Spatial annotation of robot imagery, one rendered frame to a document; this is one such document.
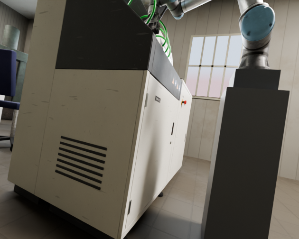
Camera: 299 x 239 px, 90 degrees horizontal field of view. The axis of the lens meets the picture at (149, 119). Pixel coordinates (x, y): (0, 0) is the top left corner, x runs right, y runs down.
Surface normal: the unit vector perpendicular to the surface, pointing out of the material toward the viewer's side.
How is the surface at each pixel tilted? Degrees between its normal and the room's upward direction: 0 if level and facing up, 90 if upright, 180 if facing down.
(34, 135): 90
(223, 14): 90
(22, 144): 90
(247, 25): 97
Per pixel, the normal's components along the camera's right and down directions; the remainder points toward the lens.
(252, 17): -0.55, 0.04
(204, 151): -0.33, -0.06
